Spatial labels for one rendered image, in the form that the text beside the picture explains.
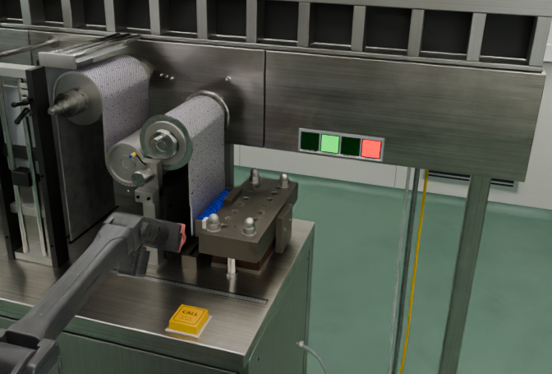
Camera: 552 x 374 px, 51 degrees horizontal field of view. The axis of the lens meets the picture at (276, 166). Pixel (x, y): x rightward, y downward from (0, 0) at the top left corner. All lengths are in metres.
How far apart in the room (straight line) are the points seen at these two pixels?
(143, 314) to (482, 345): 1.88
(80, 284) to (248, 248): 0.53
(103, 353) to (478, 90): 1.17
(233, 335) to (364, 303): 1.76
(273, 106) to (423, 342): 1.56
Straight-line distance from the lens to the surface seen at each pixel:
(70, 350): 1.63
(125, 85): 1.66
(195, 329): 1.38
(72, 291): 1.08
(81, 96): 1.58
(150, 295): 1.53
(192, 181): 1.53
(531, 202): 4.30
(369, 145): 1.69
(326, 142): 1.71
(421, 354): 2.84
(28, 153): 1.59
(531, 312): 3.29
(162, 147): 1.49
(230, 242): 1.50
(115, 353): 1.55
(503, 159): 1.69
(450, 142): 1.67
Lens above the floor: 1.76
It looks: 22 degrees down
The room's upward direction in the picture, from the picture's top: 2 degrees clockwise
